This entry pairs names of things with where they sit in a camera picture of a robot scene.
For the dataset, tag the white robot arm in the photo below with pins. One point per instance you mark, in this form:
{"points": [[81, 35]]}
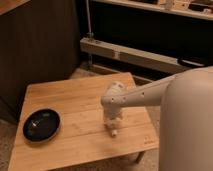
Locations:
{"points": [[186, 119]]}

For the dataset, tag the dark wooden cabinet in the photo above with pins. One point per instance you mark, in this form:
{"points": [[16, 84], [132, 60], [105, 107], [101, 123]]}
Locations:
{"points": [[39, 42]]}

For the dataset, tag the white plastic bottle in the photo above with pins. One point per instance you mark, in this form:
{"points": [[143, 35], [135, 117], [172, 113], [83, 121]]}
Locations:
{"points": [[112, 127]]}

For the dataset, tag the metal pole stand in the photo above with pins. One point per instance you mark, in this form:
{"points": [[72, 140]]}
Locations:
{"points": [[90, 31]]}

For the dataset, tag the long grey metal case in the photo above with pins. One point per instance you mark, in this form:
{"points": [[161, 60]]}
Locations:
{"points": [[132, 56]]}

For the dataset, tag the wooden shelf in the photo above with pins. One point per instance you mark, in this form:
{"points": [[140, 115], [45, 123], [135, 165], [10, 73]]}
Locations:
{"points": [[166, 7]]}

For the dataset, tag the wooden table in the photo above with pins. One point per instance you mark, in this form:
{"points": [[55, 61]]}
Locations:
{"points": [[82, 136]]}

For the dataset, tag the black ceramic bowl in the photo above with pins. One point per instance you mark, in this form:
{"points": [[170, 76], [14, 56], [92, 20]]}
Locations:
{"points": [[41, 125]]}

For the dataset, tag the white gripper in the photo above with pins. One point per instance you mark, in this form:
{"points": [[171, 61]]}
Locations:
{"points": [[111, 116]]}

